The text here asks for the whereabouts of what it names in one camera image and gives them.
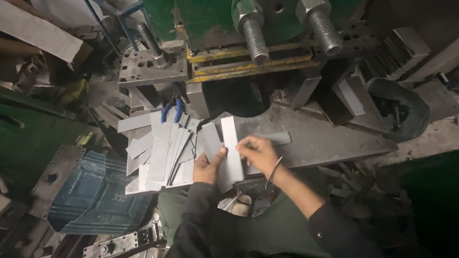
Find person's left hand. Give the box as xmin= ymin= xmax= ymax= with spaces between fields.
xmin=192 ymin=146 xmax=228 ymax=185

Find person's right hand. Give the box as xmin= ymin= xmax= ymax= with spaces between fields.
xmin=235 ymin=135 xmax=281 ymax=177

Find bunch of grey metal strips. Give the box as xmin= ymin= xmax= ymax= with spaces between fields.
xmin=201 ymin=116 xmax=245 ymax=194

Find grey metal strip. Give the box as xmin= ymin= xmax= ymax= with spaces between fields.
xmin=338 ymin=79 xmax=366 ymax=117
xmin=256 ymin=131 xmax=292 ymax=147

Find silver wrist bangle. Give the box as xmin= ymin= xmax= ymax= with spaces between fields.
xmin=265 ymin=156 xmax=284 ymax=190

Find grey steel machine bed plate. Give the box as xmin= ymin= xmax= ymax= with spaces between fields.
xmin=212 ymin=104 xmax=399 ymax=176

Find pile of grey metal strips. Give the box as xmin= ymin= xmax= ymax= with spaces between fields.
xmin=118 ymin=109 xmax=201 ymax=195

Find heap of metal scrap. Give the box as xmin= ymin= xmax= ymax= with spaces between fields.
xmin=317 ymin=161 xmax=381 ymax=219

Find large threaded steel bolt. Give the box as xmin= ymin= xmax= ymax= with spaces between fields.
xmin=231 ymin=0 xmax=270 ymax=66
xmin=295 ymin=0 xmax=344 ymax=57

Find green press machine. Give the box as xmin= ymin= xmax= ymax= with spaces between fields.
xmin=142 ymin=0 xmax=363 ymax=85

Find perforated steel die block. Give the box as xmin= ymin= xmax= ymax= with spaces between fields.
xmin=118 ymin=40 xmax=189 ymax=88

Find thin threaded steel bolt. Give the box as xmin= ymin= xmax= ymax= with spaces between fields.
xmin=136 ymin=22 xmax=169 ymax=68

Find blue embossed metal can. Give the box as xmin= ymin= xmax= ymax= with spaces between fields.
xmin=47 ymin=150 xmax=155 ymax=236

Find black rubber tub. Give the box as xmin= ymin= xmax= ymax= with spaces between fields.
xmin=366 ymin=77 xmax=431 ymax=143

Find stack of steel plates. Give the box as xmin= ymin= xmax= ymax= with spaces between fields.
xmin=359 ymin=27 xmax=432 ymax=81

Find white paper sheet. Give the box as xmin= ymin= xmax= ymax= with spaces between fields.
xmin=0 ymin=0 xmax=84 ymax=63

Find blue-handled pliers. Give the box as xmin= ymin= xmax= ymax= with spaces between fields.
xmin=161 ymin=94 xmax=183 ymax=124

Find steel bracket with holes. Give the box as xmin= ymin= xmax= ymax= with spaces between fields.
xmin=82 ymin=224 xmax=160 ymax=258

